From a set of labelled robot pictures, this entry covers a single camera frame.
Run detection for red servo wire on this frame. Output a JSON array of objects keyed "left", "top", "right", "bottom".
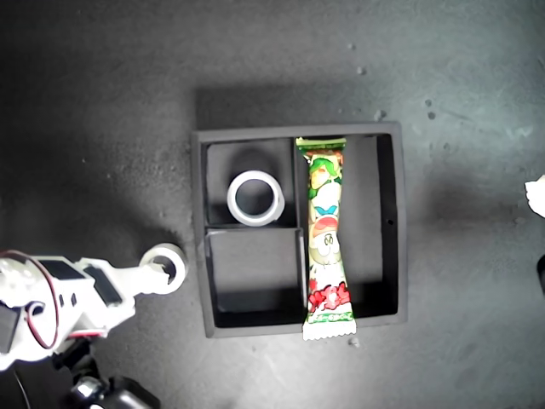
[{"left": 0, "top": 250, "right": 106, "bottom": 349}]

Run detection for green printed snack bar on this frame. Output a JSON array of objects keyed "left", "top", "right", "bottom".
[{"left": 294, "top": 135, "right": 358, "bottom": 343}]

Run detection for black compartment tray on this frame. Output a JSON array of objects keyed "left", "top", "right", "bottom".
[{"left": 190, "top": 120, "right": 410, "bottom": 339}]

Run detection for thin black cable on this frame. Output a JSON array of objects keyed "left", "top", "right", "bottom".
[{"left": 12, "top": 369, "right": 32, "bottom": 409}]

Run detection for small white tape roll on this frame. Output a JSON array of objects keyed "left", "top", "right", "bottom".
[{"left": 139, "top": 242, "right": 190, "bottom": 297}]

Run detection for large white tape roll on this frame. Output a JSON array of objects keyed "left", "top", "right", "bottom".
[{"left": 226, "top": 170, "right": 286, "bottom": 228}]

